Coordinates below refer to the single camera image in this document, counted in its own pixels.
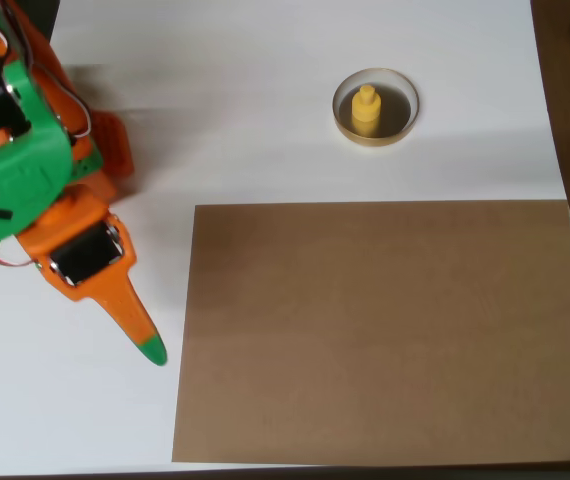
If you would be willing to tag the orange gripper black servo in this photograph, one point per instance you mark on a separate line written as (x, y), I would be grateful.
(86, 256)

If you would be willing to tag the small yellow plastic piece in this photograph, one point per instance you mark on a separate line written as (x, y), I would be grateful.
(366, 110)

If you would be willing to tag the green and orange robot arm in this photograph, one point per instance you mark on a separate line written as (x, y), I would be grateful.
(20, 170)

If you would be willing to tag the orange robot base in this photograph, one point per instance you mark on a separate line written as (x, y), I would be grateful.
(115, 145)

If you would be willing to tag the round gold-rimmed bowl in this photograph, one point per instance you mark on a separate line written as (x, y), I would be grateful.
(400, 125)

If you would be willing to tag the brown cardboard sheet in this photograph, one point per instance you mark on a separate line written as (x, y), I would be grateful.
(380, 330)

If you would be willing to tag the white table sheet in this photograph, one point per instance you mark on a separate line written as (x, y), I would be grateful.
(265, 75)

